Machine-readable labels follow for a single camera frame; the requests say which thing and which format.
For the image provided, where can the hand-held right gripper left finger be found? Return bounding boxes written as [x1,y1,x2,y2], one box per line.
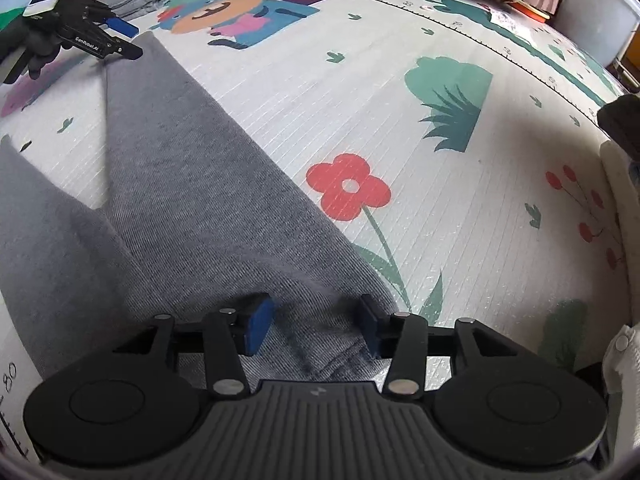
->
[113,292,276,399]

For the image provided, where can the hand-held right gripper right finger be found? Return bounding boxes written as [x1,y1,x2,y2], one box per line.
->
[356,294,507,396]

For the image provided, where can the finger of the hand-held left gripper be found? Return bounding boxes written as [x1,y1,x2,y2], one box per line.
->
[59,26,144,60]
[98,14,139,39]

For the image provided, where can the grey pants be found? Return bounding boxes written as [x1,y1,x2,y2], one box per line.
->
[0,30,401,392]

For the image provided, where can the person's left hand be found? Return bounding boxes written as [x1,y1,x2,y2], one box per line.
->
[11,26,74,81]

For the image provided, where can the printed cartoon play mat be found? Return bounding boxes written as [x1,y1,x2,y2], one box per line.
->
[0,0,632,466]

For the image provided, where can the white cloth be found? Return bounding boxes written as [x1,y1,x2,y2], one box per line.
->
[599,139,640,466]

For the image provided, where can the dark brown object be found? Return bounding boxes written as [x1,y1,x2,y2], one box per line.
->
[597,94,640,162]

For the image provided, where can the white plastic storage bin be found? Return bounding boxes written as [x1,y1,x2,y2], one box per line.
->
[553,0,640,70]

